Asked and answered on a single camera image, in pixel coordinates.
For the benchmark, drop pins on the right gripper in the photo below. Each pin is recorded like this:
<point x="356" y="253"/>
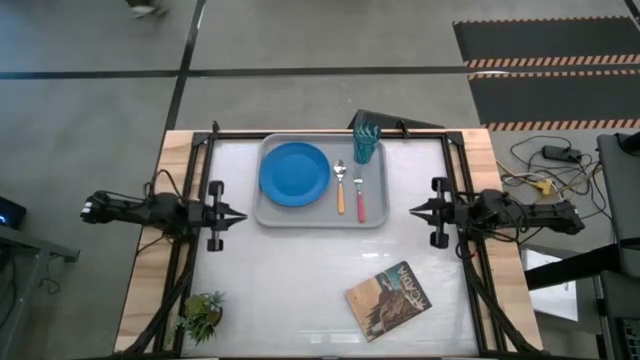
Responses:
<point x="442" y="212"/>

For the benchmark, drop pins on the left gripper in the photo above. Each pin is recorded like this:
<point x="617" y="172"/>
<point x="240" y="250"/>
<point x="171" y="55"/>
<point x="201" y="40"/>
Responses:
<point x="215" y="217"/>

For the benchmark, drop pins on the blue round plate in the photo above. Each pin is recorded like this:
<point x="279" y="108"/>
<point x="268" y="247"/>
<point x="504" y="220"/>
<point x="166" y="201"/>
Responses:
<point x="294" y="174"/>

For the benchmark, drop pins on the teal glass cup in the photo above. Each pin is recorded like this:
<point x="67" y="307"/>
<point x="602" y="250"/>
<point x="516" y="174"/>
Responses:
<point x="365" y="149"/>

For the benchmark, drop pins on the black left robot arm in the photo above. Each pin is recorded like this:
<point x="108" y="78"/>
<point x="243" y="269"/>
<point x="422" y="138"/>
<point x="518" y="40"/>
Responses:
<point x="130" y="210"/>

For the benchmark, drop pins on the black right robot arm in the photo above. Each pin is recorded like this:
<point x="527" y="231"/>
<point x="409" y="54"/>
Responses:
<point x="530" y="214"/>

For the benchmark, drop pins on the grey plastic tray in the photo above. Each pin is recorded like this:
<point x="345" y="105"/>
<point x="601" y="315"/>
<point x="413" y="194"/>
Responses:
<point x="320" y="218"/>

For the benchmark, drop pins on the Acadia picture book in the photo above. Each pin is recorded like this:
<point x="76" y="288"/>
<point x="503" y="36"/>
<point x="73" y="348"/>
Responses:
<point x="390" y="302"/>

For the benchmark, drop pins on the black chair seat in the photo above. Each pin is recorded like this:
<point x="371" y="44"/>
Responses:
<point x="390" y="121"/>

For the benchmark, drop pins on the succulent plant in black pot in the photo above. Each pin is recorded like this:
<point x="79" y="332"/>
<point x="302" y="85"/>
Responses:
<point x="202" y="317"/>

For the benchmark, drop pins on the yellow plug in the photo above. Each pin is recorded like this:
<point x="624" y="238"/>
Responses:
<point x="545" y="187"/>

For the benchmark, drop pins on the black power adapter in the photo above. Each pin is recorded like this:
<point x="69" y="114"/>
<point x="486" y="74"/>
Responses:
<point x="561" y="153"/>

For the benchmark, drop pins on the black support beam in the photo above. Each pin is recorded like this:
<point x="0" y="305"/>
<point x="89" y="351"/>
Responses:
<point x="570" y="267"/>

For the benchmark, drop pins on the white paper sheet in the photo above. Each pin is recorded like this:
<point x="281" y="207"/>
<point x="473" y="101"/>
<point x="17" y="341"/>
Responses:
<point x="555" y="300"/>

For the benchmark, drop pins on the black mat with striped edge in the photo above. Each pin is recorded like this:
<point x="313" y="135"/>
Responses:
<point x="555" y="97"/>
<point x="545" y="40"/>

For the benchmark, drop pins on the grey side table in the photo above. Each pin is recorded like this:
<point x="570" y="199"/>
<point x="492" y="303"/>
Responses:
<point x="622" y="210"/>

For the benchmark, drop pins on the grey metal desk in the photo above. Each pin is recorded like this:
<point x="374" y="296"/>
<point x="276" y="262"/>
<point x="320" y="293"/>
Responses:
<point x="30" y="250"/>

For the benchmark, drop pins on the black device with blue light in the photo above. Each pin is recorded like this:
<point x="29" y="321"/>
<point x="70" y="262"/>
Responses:
<point x="11" y="212"/>

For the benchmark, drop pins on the person's shoe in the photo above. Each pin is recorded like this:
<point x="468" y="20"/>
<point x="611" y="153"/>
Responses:
<point x="145" y="7"/>

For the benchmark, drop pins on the black aluminium table frame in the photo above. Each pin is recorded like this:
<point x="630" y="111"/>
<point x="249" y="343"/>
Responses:
<point x="200" y="165"/>

